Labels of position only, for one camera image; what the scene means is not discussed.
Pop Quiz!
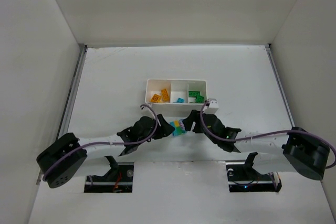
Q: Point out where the green lego plate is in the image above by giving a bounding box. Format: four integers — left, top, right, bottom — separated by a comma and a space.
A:
188, 90, 201, 97

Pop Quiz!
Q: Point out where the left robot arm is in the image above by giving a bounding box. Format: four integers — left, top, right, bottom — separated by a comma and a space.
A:
36, 114, 175, 188

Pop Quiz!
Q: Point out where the yellow curved lego brick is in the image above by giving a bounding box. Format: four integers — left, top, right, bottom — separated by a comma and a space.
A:
150, 94, 161, 103

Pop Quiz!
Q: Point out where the blue square lego brick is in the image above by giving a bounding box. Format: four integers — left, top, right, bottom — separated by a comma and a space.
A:
175, 98, 185, 103

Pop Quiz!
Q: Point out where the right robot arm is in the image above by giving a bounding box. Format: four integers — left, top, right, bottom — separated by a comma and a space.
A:
182, 110, 335, 180

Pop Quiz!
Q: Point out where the small green yellow lego piece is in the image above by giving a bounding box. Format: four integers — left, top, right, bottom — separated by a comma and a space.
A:
195, 95, 205, 104

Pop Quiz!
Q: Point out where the white three-compartment tray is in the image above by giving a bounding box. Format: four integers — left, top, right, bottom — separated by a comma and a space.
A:
144, 79, 207, 113

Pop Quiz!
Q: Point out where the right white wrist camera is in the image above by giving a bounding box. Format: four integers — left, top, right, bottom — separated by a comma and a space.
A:
204, 99, 219, 114

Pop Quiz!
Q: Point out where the multicolor lego cluster with frog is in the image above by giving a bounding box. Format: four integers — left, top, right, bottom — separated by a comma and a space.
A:
170, 120, 186, 137

